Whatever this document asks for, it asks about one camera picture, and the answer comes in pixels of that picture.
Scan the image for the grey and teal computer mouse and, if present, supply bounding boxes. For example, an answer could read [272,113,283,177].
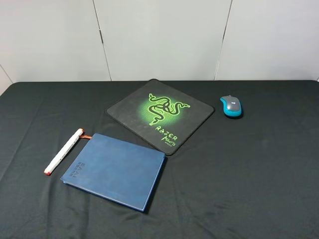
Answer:
[220,95,243,119]

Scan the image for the white marker pen orange caps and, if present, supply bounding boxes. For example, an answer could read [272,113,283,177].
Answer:
[44,128,84,175]

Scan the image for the black green Razer mouse pad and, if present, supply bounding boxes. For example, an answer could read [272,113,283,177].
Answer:
[106,79,215,155]

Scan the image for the blue leather notebook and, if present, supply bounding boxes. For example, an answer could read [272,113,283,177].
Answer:
[61,133,165,212]

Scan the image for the orange notebook bookmark ribbon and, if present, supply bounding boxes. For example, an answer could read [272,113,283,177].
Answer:
[79,135,92,139]

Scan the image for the black tablecloth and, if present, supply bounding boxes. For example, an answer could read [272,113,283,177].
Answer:
[0,80,319,239]

